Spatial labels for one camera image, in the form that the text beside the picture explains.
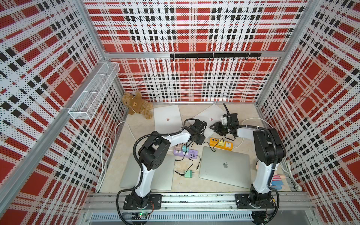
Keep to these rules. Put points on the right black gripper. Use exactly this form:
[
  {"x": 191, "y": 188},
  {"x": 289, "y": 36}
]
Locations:
[{"x": 217, "y": 127}]

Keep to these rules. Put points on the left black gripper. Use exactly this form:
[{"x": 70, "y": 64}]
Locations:
[{"x": 200, "y": 142}]

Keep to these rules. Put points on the green charger adapter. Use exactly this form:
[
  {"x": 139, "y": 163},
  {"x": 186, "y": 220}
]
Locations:
[{"x": 188, "y": 174}]

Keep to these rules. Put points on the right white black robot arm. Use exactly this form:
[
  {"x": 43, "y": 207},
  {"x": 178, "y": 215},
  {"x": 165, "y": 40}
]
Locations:
[{"x": 269, "y": 150}]

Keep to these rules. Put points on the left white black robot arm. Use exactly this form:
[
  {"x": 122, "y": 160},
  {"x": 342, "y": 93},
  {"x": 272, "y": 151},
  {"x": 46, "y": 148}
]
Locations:
[{"x": 149, "y": 152}]

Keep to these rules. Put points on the white laptop back right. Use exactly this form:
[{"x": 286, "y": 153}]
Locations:
[{"x": 211, "y": 115}]

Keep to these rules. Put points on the white laptop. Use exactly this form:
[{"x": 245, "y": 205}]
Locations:
[
  {"x": 211, "y": 115},
  {"x": 167, "y": 119}
]

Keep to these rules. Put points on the yellow charger adapter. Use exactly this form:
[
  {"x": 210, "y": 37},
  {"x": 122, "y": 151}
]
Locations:
[{"x": 221, "y": 142}]

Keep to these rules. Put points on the pink charger adapter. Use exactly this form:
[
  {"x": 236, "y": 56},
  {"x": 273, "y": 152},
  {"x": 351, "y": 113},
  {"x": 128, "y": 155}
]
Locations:
[{"x": 178, "y": 147}]

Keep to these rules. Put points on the white laptop back left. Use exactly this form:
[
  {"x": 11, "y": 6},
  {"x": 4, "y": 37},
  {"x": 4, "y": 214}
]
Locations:
[{"x": 167, "y": 119}]

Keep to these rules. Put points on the silver apple laptop front right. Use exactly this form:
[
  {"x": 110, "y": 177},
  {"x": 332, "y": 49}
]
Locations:
[{"x": 231, "y": 168}]

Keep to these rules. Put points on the silver laptop front left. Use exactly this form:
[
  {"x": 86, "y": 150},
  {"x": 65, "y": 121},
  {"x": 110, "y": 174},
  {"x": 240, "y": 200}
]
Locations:
[{"x": 162, "y": 179}]

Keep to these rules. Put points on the orange power strip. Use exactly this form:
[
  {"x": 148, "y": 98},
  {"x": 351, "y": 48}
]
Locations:
[{"x": 214, "y": 141}]

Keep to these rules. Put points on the purple power strip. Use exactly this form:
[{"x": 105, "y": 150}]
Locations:
[{"x": 192, "y": 154}]

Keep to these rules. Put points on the brown teddy bear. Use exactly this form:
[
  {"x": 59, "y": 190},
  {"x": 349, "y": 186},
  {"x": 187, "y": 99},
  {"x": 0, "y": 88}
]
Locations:
[{"x": 136, "y": 104}]

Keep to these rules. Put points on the cartoon boy plush doll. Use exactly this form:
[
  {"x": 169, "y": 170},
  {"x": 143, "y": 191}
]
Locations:
[{"x": 277, "y": 180}]

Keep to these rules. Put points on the black hook rail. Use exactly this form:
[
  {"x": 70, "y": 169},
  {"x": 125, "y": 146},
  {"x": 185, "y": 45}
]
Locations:
[{"x": 244, "y": 55}]

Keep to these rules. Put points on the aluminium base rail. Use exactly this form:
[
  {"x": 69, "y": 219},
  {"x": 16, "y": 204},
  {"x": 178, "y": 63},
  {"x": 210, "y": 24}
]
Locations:
[{"x": 208, "y": 208}]

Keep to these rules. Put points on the white wire mesh shelf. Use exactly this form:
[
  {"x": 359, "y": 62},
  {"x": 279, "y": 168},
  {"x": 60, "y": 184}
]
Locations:
[{"x": 85, "y": 107}]

